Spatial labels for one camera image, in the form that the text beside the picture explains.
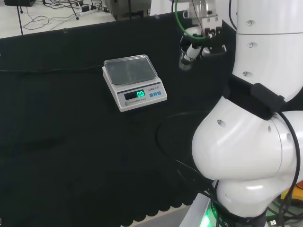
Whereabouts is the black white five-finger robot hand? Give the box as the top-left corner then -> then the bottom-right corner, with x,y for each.
179,14 -> 228,63

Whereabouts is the clear glass beaker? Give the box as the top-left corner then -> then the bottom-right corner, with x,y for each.
178,35 -> 198,71

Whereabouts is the white electronic balance steel pan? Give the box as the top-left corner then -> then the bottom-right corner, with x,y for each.
102,54 -> 168,113

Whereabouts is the grey cabinet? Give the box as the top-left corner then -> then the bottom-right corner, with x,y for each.
105,0 -> 152,22

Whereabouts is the white power strip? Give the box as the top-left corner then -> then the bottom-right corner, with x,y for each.
79,9 -> 98,17

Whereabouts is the yellow stop button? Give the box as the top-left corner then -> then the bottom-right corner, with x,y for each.
280,179 -> 303,206

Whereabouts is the black bench cloth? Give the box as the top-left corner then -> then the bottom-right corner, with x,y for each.
0,9 -> 237,227

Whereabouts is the black box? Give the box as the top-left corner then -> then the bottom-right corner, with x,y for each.
3,0 -> 36,7

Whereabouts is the green robot cable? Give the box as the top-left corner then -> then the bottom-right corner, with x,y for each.
174,0 -> 209,44

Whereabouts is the black looped cable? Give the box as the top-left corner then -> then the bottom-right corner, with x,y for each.
155,111 -> 214,171

